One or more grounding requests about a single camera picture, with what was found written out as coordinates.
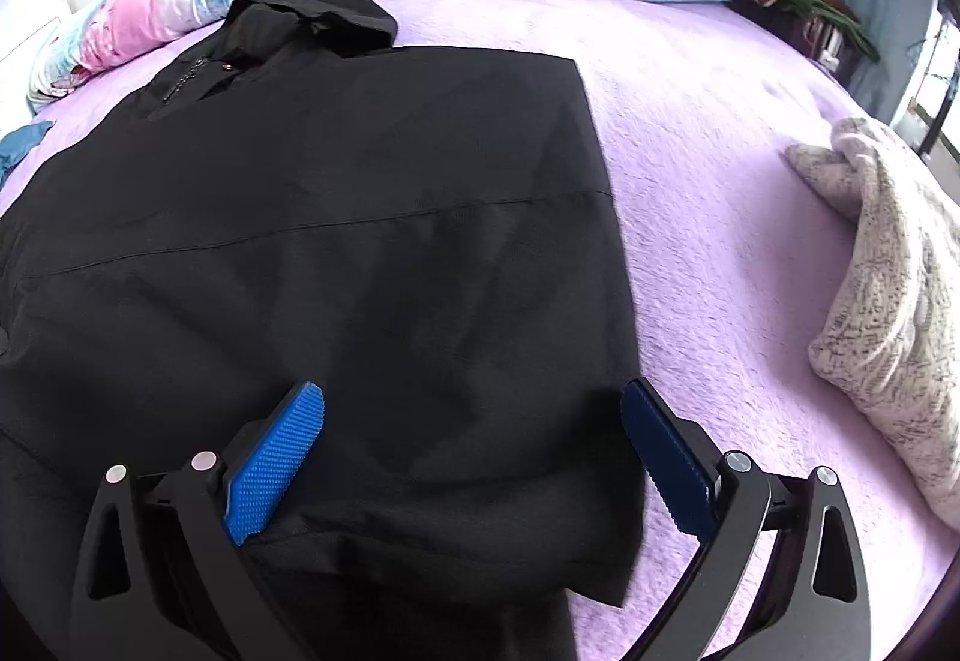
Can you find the purple fleece blanket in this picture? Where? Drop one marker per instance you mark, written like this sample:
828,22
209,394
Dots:
712,181

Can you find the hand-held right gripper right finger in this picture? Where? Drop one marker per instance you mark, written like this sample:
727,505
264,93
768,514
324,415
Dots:
664,451

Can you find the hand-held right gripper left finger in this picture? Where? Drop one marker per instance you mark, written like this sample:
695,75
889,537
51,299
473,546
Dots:
277,458

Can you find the black window frame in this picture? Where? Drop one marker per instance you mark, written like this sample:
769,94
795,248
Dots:
932,132

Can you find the black jacket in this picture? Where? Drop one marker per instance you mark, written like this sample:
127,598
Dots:
337,218

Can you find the blue cloth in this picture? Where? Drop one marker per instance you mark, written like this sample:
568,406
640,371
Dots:
19,144

